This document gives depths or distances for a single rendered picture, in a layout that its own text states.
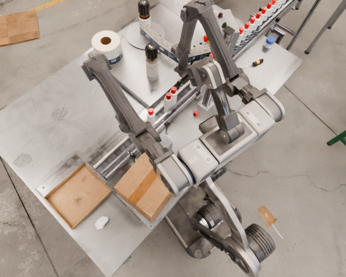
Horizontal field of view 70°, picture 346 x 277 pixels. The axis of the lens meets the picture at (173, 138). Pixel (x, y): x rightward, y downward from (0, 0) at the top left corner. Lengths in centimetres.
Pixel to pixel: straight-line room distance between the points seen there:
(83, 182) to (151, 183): 53
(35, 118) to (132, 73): 74
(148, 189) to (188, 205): 91
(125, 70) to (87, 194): 92
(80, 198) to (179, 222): 87
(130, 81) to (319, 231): 214
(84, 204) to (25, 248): 111
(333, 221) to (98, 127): 227
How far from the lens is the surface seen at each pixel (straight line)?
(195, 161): 90
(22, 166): 184
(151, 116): 152
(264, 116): 106
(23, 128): 195
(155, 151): 95
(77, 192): 165
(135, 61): 200
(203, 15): 113
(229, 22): 142
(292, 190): 275
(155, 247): 237
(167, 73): 192
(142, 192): 128
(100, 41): 196
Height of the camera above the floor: 237
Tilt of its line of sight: 66 degrees down
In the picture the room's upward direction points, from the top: 7 degrees clockwise
